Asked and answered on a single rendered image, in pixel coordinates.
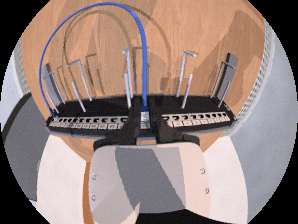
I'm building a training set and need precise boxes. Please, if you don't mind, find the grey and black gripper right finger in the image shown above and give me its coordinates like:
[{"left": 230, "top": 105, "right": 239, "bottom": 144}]
[{"left": 149, "top": 97, "right": 200, "bottom": 147}]

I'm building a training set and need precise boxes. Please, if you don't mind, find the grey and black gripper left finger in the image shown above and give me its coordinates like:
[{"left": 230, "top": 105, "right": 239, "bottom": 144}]
[{"left": 93, "top": 98, "right": 141, "bottom": 152}]

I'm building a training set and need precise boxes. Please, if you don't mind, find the white network cable plug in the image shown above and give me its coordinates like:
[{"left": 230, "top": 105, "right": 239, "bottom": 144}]
[{"left": 140, "top": 103, "right": 149, "bottom": 121}]

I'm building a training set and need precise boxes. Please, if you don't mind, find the blue cable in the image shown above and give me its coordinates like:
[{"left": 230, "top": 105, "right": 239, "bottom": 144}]
[{"left": 39, "top": 2, "right": 147, "bottom": 113}]

